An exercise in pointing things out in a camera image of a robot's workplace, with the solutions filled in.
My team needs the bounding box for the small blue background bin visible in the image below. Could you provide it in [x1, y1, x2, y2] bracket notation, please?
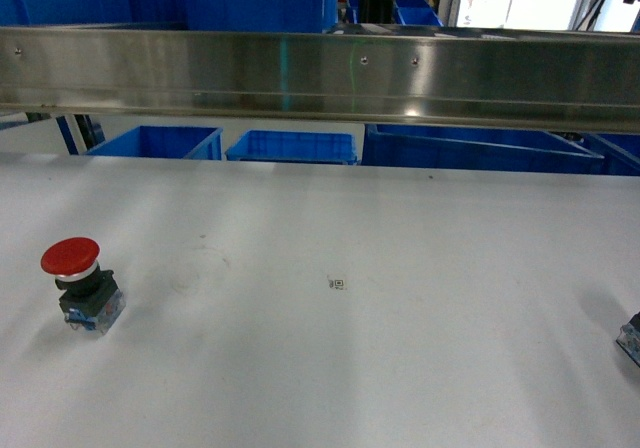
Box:
[395, 0, 443, 27]

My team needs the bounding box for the large blue bin below right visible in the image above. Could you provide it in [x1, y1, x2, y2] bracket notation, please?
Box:
[361, 124, 604, 174]

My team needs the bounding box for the blue bin below middle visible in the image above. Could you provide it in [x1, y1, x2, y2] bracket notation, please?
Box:
[225, 130, 358, 165]

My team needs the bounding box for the small printed marker sticker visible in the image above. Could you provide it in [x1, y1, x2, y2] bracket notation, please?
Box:
[327, 275, 348, 291]

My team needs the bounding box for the red mushroom push button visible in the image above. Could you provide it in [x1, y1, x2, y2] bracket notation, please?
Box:
[40, 237, 126, 335]

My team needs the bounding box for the blue bin below left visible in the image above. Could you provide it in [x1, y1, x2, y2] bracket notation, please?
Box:
[86, 126, 223, 161]

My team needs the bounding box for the stainless steel shelf rail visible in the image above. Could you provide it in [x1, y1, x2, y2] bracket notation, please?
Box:
[1, 25, 639, 134]

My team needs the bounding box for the blue bin below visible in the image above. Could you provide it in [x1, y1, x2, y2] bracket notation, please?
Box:
[225, 130, 358, 165]
[86, 126, 223, 161]

